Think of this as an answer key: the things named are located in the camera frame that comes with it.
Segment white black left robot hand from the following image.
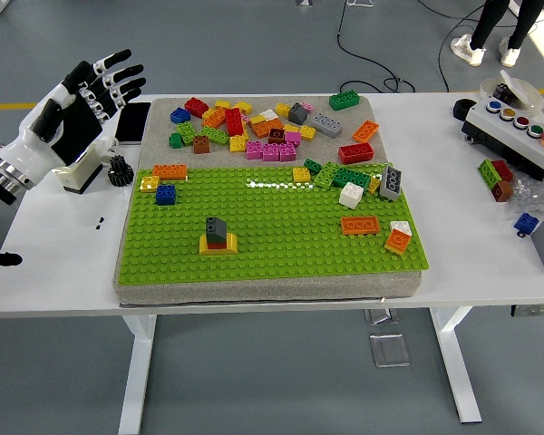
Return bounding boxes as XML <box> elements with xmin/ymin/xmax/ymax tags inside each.
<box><xmin>0</xmin><ymin>48</ymin><xmax>148</xmax><ymax>185</ymax></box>

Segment grey sloped brick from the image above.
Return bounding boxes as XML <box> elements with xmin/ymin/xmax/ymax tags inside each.
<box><xmin>205</xmin><ymin>216</ymin><xmax>228</xmax><ymax>245</ymax></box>
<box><xmin>288</xmin><ymin>102</ymin><xmax>309</xmax><ymax>125</ymax></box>

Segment yellow curved brick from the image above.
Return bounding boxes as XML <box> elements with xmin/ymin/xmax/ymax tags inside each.
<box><xmin>198</xmin><ymin>230</ymin><xmax>238</xmax><ymax>256</ymax></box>

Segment orange long brick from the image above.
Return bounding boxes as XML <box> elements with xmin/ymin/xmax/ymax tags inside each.
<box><xmin>352</xmin><ymin>121</ymin><xmax>381</xmax><ymax>144</ymax></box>
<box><xmin>151</xmin><ymin>163</ymin><xmax>189</xmax><ymax>181</ymax></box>
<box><xmin>202</xmin><ymin>107</ymin><xmax>228</xmax><ymax>130</ymax></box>
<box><xmin>250</xmin><ymin>118</ymin><xmax>286</xmax><ymax>140</ymax></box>
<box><xmin>340</xmin><ymin>216</ymin><xmax>381</xmax><ymax>237</ymax></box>

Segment lime green long brick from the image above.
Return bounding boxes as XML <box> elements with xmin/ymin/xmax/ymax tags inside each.
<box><xmin>312</xmin><ymin>161</ymin><xmax>342</xmax><ymax>189</ymax></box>
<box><xmin>198</xmin><ymin>126</ymin><xmax>231</xmax><ymax>147</ymax></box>

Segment red long brick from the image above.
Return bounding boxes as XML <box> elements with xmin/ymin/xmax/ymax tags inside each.
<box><xmin>338</xmin><ymin>142</ymin><xmax>375</xmax><ymax>165</ymax></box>
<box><xmin>225</xmin><ymin>107</ymin><xmax>246</xmax><ymax>137</ymax></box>
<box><xmin>491</xmin><ymin>159</ymin><xmax>515</xmax><ymax>183</ymax></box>

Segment grey long brick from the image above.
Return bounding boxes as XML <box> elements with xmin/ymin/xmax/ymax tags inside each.
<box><xmin>309</xmin><ymin>112</ymin><xmax>345</xmax><ymax>140</ymax></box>
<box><xmin>378</xmin><ymin>165</ymin><xmax>403</xmax><ymax>202</ymax></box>

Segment green studded baseplate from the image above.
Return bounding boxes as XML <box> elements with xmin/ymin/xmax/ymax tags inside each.
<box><xmin>114</xmin><ymin>161</ymin><xmax>430</xmax><ymax>285</ymax></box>

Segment dark green long brick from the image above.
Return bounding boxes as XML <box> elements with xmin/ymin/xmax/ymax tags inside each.
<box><xmin>329</xmin><ymin>90</ymin><xmax>363</xmax><ymax>111</ymax></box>
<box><xmin>330</xmin><ymin>166</ymin><xmax>372</xmax><ymax>191</ymax></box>

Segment orange brick on yellow plate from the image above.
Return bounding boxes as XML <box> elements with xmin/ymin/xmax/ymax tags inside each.
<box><xmin>384</xmin><ymin>229</ymin><xmax>412</xmax><ymax>256</ymax></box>

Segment small white plastic piece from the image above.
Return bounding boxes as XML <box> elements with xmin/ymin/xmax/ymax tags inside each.
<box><xmin>100</xmin><ymin>134</ymin><xmax>121</xmax><ymax>163</ymax></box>

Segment black gear wheel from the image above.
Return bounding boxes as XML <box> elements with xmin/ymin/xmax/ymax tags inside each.
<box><xmin>105</xmin><ymin>154</ymin><xmax>134</xmax><ymax>187</ymax></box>

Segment black smartphone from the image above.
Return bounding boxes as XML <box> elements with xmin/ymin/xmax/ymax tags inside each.
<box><xmin>114</xmin><ymin>101</ymin><xmax>152</xmax><ymax>146</ymax></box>

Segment grey cushion mat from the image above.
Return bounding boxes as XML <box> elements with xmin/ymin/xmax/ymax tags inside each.
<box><xmin>112</xmin><ymin>94</ymin><xmax>423</xmax><ymax>309</ymax></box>

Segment clear floor plate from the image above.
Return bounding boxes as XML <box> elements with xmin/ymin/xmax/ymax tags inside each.
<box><xmin>368</xmin><ymin>333</ymin><xmax>412</xmax><ymax>368</ymax></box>
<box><xmin>364</xmin><ymin>307</ymin><xmax>400</xmax><ymax>325</ymax></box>

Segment black round roll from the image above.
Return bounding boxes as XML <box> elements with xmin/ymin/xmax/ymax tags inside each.
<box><xmin>452</xmin><ymin>98</ymin><xmax>479</xmax><ymax>123</ymax></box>

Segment white table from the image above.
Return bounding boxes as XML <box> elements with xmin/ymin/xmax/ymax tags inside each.
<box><xmin>0</xmin><ymin>92</ymin><xmax>544</xmax><ymax>425</ymax></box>

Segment person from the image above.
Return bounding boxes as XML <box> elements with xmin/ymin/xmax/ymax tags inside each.
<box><xmin>450</xmin><ymin>0</ymin><xmax>544</xmax><ymax>68</ymax></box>

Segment white control box coloured buttons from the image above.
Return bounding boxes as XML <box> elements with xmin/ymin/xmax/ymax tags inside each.
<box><xmin>461</xmin><ymin>95</ymin><xmax>544</xmax><ymax>182</ymax></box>

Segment white round lidded container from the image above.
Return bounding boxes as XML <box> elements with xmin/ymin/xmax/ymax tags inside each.
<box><xmin>479</xmin><ymin>69</ymin><xmax>544</xmax><ymax>112</ymax></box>

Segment clear plastic wrap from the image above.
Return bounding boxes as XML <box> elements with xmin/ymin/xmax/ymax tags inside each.
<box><xmin>505</xmin><ymin>174</ymin><xmax>544</xmax><ymax>214</ymax></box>

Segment table control panel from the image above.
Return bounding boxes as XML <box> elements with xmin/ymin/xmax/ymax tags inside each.
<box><xmin>510</xmin><ymin>303</ymin><xmax>544</xmax><ymax>317</ymax></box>

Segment beige red-green switch box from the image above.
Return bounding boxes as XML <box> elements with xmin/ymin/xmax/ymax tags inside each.
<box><xmin>52</xmin><ymin>143</ymin><xmax>104</xmax><ymax>196</ymax></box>

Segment black floor cable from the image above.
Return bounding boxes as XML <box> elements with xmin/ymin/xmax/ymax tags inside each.
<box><xmin>335</xmin><ymin>0</ymin><xmax>416</xmax><ymax>95</ymax></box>
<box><xmin>436</xmin><ymin>0</ymin><xmax>487</xmax><ymax>93</ymax></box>

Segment blue brick keychain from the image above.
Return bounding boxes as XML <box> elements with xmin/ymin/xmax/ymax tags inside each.
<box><xmin>513</xmin><ymin>212</ymin><xmax>540</xmax><ymax>238</ymax></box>

